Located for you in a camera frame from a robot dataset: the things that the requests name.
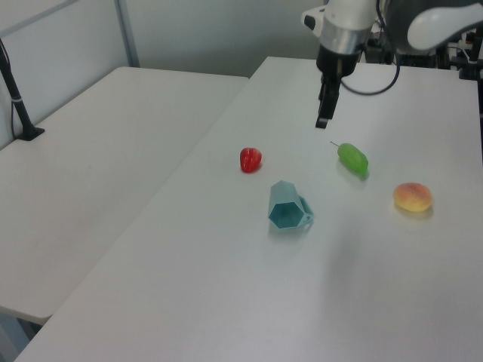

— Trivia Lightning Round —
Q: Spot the grey partition post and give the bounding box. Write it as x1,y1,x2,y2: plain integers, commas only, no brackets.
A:
114,0,140,69

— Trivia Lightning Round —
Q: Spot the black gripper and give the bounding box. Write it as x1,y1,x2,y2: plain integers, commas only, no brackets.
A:
315,43,364,130

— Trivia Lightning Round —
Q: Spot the white side table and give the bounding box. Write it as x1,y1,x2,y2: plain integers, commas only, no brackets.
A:
0,66,250,326

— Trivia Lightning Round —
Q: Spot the black camera pole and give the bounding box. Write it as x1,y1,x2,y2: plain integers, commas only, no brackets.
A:
0,37,45,142

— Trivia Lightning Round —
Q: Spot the teal hexagonal mug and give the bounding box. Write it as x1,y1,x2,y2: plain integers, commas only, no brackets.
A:
267,179,315,231

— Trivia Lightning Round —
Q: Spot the orange toy peach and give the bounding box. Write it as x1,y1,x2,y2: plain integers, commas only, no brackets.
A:
392,182,432,213

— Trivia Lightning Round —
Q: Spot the green toy cucumber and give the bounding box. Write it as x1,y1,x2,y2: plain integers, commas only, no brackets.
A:
330,140,370,178

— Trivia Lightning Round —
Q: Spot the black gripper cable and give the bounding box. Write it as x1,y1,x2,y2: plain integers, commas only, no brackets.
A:
339,0,403,96

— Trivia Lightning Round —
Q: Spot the dark background equipment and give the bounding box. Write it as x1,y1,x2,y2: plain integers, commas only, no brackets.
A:
364,22,483,81

